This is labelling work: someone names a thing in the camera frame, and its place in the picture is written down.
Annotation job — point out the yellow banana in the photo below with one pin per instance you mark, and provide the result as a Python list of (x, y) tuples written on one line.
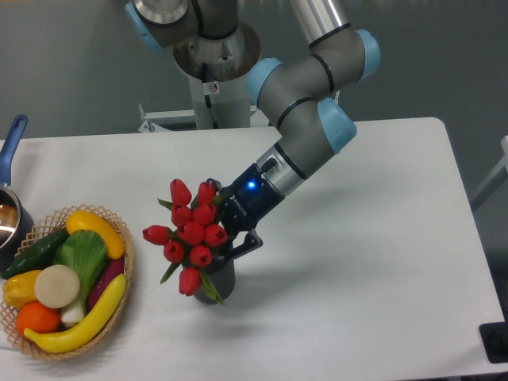
[(86, 330)]

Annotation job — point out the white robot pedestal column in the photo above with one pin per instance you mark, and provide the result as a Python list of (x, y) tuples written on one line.
[(217, 73)]

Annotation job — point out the black device at edge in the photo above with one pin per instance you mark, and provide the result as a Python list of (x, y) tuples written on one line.
[(494, 338)]

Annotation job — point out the yellow bell pepper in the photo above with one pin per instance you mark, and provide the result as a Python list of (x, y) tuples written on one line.
[(19, 290)]

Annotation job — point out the beige round disc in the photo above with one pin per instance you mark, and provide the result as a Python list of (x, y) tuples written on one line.
[(57, 286)]

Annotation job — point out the green bok choy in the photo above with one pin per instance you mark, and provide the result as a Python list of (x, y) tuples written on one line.
[(85, 252)]

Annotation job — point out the blue handled saucepan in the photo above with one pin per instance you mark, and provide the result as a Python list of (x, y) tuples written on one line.
[(16, 221)]

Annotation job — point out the orange fruit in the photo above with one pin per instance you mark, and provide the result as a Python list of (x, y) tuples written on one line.
[(37, 317)]

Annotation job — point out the purple sweet potato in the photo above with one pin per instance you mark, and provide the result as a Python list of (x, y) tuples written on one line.
[(112, 269)]

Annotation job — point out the woven wicker basket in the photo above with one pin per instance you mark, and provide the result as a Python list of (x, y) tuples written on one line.
[(50, 224)]

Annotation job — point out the white furniture leg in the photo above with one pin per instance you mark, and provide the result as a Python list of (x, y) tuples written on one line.
[(492, 181)]

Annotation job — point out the green cucumber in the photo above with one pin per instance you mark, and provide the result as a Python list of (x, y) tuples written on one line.
[(37, 256)]

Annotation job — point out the dark grey ribbed vase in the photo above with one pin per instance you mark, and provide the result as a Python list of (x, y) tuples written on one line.
[(218, 281)]

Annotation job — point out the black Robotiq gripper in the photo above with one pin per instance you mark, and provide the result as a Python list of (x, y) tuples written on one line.
[(248, 199)]

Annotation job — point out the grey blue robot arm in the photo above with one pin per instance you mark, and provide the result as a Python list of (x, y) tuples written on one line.
[(296, 98)]

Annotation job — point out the red tulip bouquet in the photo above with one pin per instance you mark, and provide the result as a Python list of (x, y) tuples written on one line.
[(193, 243)]

